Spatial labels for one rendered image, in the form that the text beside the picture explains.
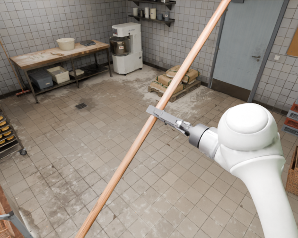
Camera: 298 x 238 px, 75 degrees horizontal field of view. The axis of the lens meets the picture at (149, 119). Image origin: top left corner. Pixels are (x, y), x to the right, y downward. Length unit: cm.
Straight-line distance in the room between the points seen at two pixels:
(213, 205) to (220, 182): 38
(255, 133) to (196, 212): 241
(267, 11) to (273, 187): 430
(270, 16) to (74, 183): 440
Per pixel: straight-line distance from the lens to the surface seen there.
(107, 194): 76
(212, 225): 272
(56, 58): 501
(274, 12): 457
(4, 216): 188
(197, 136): 60
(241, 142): 38
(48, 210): 297
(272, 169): 42
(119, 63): 578
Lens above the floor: 237
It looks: 36 degrees down
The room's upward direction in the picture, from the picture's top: straight up
